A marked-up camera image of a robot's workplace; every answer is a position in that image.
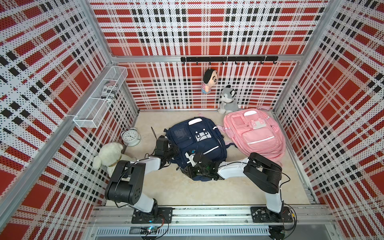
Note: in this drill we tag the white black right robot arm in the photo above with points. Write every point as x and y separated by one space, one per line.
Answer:
264 173

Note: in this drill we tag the navy blue backpack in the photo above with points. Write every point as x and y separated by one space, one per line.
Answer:
198 134

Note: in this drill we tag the striped can on shelf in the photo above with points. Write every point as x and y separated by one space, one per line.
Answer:
109 91

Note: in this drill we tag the green circuit board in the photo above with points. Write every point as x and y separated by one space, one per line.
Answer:
152 230

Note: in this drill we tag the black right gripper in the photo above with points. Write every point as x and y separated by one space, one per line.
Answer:
189 169

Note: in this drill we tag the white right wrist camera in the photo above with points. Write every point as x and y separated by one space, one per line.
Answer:
190 156

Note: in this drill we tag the black wall hook rail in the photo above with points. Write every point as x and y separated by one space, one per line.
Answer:
260 59

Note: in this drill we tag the pink school backpack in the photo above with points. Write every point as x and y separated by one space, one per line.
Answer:
255 131

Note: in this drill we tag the cartoon boy doll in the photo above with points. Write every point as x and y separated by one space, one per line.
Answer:
210 79

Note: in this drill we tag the cream teddy bear plush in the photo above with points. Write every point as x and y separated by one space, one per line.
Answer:
109 155

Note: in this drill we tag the white wire mesh shelf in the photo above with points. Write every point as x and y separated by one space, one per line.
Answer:
93 111

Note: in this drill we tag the grey white husky plush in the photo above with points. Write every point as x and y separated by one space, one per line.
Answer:
228 103

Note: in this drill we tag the white alarm clock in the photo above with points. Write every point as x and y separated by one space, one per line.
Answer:
131 137

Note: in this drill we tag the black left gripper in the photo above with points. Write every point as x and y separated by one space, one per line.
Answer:
176 150

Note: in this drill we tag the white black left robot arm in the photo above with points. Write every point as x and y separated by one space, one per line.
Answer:
126 185

